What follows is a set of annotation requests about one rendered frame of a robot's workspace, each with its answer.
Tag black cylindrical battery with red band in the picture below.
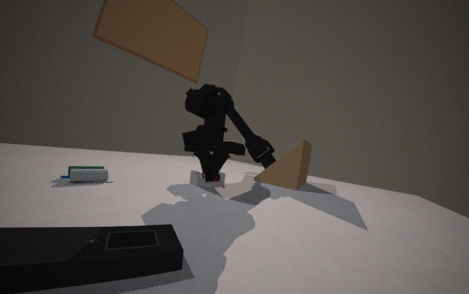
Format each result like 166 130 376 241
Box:
199 173 220 181

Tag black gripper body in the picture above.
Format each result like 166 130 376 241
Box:
184 120 245 156

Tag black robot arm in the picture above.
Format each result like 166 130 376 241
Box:
182 84 276 169

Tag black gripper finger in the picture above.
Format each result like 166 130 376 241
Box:
207 154 231 181
193 153 210 174

